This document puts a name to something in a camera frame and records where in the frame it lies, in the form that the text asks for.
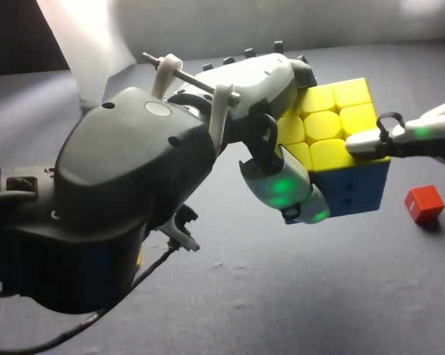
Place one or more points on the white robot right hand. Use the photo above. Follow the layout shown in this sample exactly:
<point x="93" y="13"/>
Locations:
<point x="429" y="137"/>

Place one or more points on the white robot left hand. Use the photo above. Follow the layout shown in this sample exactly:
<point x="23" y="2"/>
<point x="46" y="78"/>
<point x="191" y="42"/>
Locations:
<point x="252" y="81"/>

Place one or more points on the multicoloured Rubik's cube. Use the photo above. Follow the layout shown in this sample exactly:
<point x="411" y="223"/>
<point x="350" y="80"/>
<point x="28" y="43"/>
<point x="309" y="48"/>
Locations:
<point x="348" y="185"/>

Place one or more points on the red square block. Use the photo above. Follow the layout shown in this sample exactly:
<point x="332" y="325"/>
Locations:
<point x="426" y="205"/>

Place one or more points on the white backdrop sheet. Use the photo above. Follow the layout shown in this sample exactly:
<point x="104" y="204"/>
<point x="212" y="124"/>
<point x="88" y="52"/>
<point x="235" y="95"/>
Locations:
<point x="244" y="22"/>

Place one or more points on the grey table cloth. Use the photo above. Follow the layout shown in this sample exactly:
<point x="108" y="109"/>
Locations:
<point x="281" y="296"/>

